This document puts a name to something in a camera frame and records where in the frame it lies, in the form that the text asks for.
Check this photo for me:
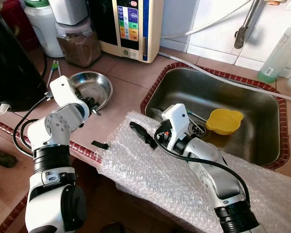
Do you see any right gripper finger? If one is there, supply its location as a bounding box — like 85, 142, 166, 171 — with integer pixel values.
129, 121, 159, 149

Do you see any yellow plastic bowl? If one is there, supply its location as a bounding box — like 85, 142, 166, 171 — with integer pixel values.
205, 108, 244, 135

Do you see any stainless steel bowl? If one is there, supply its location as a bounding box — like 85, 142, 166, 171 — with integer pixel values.
68, 71, 113, 112

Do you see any metal sink drain strainer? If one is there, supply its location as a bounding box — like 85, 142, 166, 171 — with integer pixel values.
188, 120, 207, 136

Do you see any white training chopsticks green connector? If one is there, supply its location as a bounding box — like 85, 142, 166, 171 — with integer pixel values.
187, 111, 208, 123

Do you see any small black clip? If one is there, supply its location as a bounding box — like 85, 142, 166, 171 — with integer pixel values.
91, 140, 110, 150

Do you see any clear bubble wrap sheet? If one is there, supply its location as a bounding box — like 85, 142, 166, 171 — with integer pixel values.
97, 111, 291, 233

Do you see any clear jar brown powder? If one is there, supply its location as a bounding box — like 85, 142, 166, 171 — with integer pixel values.
56, 18, 101, 67

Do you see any cream water ionizer appliance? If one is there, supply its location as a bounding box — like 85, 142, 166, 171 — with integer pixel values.
89, 0, 164, 63

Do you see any stainless steel sink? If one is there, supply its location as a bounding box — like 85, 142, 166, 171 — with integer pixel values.
140, 62, 291, 170

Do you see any white plastic jug green lid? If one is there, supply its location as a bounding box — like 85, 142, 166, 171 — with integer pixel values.
23, 0, 64, 58

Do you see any grey plastic container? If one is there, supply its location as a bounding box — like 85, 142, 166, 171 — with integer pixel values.
48, 0, 90, 26

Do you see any black robot foot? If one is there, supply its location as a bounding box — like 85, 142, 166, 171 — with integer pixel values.
99, 222, 126, 233

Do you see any dark oblong object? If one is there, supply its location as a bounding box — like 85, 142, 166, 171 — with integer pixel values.
0, 147, 18, 168

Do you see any clear bottle green liquid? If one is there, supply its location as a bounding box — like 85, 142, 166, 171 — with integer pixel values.
258, 20, 291, 83

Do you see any red container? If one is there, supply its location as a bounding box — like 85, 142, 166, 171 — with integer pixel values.
0, 0, 39, 49

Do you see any metal faucet spout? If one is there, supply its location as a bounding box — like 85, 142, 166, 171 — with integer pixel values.
234, 0, 262, 49

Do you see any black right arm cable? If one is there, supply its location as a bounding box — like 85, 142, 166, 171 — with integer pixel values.
154, 131, 250, 204

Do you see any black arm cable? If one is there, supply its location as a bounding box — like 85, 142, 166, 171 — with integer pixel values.
154, 131, 250, 204
12, 95, 51, 159

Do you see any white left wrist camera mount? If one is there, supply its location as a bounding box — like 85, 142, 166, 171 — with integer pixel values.
49, 75, 90, 118

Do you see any green handled utensil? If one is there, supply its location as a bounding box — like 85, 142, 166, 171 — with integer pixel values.
46, 59, 62, 88

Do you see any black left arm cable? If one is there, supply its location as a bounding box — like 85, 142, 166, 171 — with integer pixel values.
12, 95, 51, 159

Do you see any white hose on counter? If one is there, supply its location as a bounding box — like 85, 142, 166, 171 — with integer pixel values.
158, 51, 291, 103

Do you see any thin white wall hose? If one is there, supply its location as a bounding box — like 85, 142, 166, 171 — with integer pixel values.
160, 0, 255, 39

